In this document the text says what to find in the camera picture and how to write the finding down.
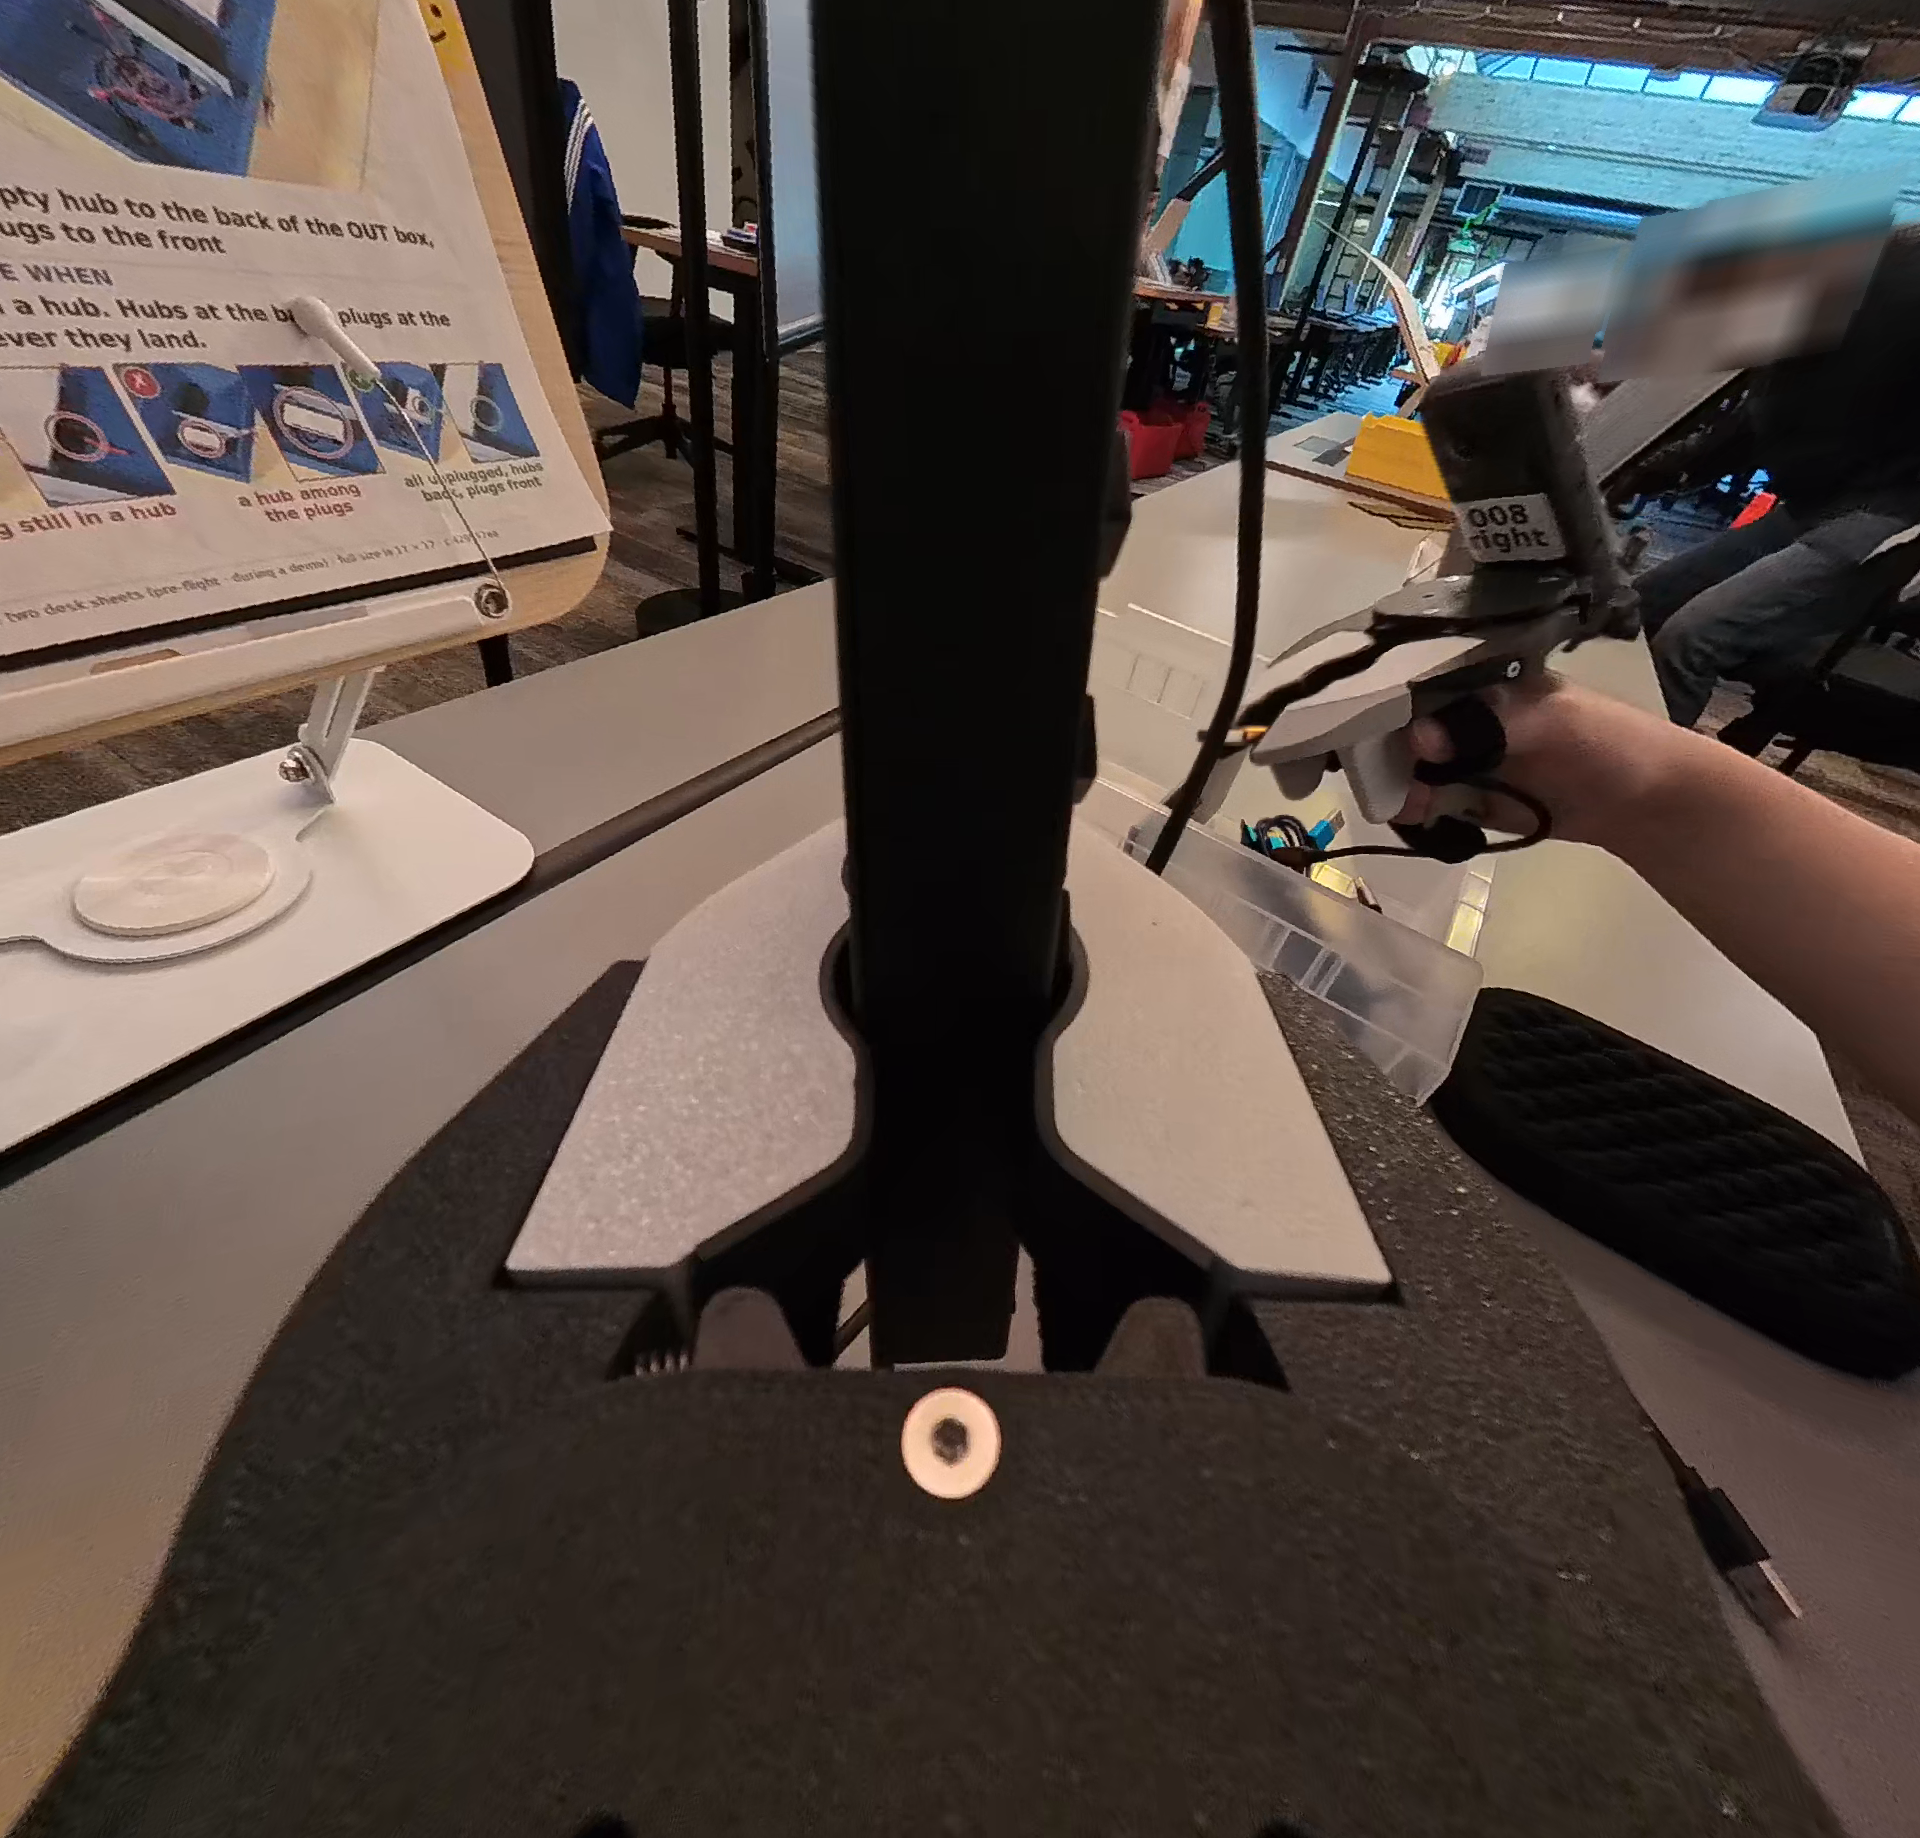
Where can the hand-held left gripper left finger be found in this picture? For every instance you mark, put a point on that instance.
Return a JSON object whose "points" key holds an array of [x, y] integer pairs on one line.
{"points": [[690, 1104]]}

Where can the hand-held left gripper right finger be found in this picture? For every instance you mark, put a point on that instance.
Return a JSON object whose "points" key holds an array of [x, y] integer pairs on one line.
{"points": [[1213, 1118]]}

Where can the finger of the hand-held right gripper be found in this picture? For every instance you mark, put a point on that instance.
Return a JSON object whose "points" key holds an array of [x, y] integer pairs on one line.
{"points": [[1343, 642], [1351, 711]]}

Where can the clear plastic bin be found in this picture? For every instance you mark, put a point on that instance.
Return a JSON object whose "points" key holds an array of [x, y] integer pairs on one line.
{"points": [[1351, 967]]}

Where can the black usb hub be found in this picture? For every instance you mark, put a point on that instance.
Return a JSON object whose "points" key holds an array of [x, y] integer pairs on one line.
{"points": [[975, 521]]}

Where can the person's right forearm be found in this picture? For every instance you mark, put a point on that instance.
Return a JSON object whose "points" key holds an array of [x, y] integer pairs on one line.
{"points": [[1742, 848]]}

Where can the yellow plastic bin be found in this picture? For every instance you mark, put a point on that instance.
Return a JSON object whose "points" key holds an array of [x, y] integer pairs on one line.
{"points": [[1402, 459]]}

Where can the red storage bin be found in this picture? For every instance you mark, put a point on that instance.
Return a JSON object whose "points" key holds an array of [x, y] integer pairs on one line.
{"points": [[1156, 442]]}

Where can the white stand base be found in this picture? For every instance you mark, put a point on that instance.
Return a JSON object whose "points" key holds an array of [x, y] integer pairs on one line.
{"points": [[378, 833]]}

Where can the black quilted wrist rest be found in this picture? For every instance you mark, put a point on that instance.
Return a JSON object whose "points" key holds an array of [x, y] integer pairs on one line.
{"points": [[1678, 1163]]}

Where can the ceiling projector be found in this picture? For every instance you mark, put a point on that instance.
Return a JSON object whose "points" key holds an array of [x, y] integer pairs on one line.
{"points": [[1816, 89]]}

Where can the blue jacket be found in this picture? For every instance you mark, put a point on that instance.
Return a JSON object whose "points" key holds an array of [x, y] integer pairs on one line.
{"points": [[598, 263]]}

